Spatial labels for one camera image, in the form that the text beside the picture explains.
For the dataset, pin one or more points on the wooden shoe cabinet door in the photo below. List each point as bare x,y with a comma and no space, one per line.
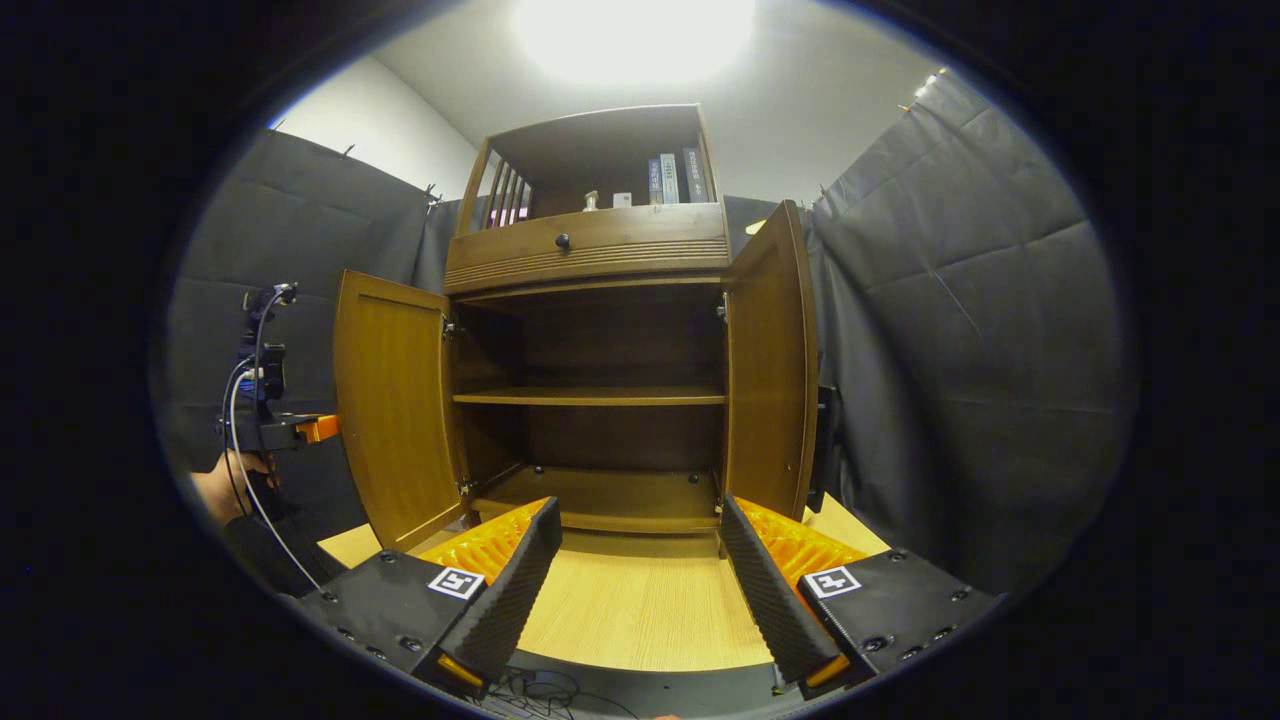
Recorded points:
770,370
395,400

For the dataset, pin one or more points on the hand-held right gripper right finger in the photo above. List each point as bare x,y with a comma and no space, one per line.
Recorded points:
765,600

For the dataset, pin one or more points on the small ceiling light panel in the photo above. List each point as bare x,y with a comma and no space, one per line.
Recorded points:
930,84

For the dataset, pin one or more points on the wooden double-door shoe cabinet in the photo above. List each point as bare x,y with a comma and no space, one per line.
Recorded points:
590,268

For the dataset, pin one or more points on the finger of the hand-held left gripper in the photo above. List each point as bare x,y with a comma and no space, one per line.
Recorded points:
320,429

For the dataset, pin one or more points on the blue upright book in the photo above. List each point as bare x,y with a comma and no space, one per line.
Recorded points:
655,182

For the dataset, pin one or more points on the black backdrop cloth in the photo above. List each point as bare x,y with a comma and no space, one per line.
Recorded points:
950,400

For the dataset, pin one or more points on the wooden inner cabinet shelf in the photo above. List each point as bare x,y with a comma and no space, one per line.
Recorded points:
590,397

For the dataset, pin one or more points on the large ceiling light panel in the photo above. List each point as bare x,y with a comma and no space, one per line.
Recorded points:
632,38

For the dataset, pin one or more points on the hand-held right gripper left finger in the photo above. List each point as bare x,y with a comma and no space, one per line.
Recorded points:
510,600

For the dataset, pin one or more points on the wooden cabinet drawer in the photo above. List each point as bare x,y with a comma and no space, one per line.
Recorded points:
650,235

